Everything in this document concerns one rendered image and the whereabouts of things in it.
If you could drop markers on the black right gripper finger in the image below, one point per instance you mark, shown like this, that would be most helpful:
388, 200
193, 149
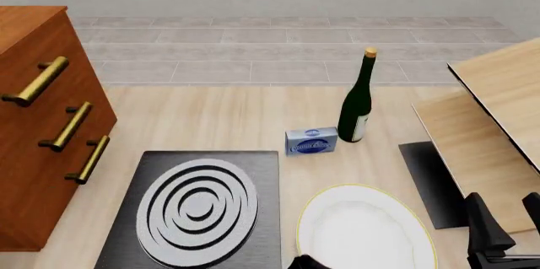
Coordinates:
487, 228
535, 209

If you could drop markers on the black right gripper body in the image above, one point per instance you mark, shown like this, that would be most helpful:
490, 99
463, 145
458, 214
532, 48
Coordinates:
502, 262

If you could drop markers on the white plate yellow rim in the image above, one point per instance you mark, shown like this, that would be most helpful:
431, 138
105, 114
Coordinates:
363, 228

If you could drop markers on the round black stove knob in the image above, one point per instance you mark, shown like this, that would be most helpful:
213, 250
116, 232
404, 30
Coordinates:
309, 263

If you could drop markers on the black stove plate grey rings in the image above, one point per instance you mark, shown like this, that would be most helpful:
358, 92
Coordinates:
126, 218

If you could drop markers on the pale wood rack black base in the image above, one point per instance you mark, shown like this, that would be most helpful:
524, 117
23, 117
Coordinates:
472, 136

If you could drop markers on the dark green wine bottle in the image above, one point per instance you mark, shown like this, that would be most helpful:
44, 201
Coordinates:
355, 114

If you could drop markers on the blue printed box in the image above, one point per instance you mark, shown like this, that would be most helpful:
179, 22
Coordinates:
311, 142

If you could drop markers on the brown wooden cabinet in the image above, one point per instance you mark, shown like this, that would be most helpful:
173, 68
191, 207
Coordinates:
29, 167

